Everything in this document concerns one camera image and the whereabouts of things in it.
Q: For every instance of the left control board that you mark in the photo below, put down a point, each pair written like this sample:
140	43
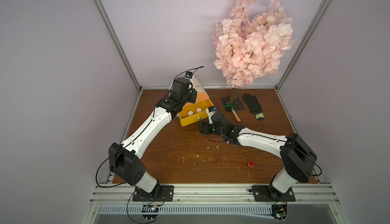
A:
150	212

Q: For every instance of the yellow drawer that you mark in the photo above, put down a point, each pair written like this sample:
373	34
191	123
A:
186	120

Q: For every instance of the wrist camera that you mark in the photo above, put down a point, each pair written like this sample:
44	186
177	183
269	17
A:
189	75
211	111

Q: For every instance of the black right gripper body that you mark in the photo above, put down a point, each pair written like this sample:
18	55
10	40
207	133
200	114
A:
205	126

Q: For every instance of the black work glove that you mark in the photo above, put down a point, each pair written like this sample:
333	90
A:
254	106

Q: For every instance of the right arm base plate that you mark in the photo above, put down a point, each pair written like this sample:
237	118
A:
265	193

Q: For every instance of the control board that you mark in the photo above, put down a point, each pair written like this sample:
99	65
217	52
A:
279	211
150	212

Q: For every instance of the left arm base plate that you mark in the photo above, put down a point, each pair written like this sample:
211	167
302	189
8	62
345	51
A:
161	193

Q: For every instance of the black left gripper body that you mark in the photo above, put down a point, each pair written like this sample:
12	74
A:
188	97

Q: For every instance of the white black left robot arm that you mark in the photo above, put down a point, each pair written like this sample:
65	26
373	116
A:
125	158

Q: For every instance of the pink cherry blossom tree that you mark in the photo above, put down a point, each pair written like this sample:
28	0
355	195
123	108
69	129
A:
247	49

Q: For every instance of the orange top drawer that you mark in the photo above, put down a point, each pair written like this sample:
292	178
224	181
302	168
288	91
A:
201	96

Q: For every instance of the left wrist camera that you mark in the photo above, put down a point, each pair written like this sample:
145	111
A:
189	75

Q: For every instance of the red paint can lower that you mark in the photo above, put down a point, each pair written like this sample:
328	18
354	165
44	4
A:
251	164

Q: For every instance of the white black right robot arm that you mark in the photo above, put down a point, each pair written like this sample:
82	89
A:
297	157

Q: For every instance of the right control board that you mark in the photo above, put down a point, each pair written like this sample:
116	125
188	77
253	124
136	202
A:
279	211

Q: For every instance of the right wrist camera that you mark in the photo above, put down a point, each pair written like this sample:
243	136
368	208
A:
211	111

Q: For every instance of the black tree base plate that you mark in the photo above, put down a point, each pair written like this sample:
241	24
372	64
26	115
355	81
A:
238	103

